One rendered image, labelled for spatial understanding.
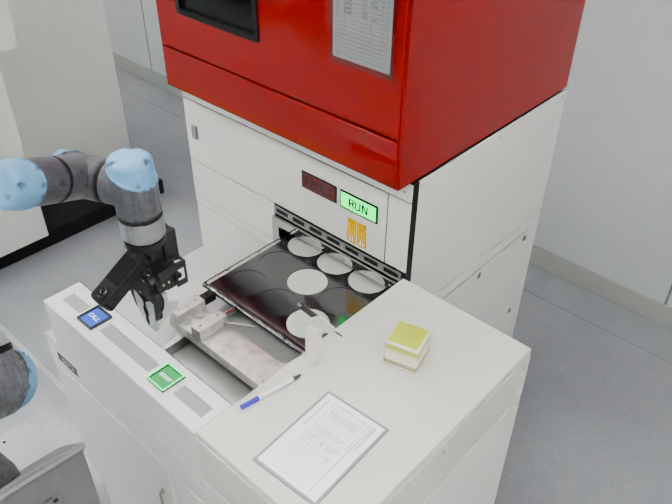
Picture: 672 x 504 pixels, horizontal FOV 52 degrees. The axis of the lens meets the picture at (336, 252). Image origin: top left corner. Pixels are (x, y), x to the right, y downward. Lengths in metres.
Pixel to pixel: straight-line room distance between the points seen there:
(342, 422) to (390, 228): 0.50
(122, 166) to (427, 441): 0.72
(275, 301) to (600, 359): 1.66
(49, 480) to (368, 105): 0.91
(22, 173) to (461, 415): 0.87
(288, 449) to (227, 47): 0.94
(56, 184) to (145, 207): 0.14
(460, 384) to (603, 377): 1.55
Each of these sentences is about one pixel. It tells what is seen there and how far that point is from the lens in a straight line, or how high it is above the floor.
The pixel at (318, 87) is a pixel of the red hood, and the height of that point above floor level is 1.39.
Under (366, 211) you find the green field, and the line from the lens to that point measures 1.64.
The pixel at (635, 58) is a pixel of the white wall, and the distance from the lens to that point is 2.85.
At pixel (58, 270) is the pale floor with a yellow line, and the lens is 3.45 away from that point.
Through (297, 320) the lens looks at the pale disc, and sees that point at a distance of 1.64.
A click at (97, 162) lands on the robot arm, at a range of 1.20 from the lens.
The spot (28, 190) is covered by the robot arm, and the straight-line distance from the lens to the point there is 1.10.
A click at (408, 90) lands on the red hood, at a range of 1.38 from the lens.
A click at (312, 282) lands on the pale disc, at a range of 1.74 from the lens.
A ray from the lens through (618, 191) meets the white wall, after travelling 3.05.
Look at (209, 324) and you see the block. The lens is 1.64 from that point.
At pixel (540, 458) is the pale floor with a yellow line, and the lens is 2.60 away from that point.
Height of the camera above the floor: 2.01
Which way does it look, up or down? 37 degrees down
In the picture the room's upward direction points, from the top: 1 degrees clockwise
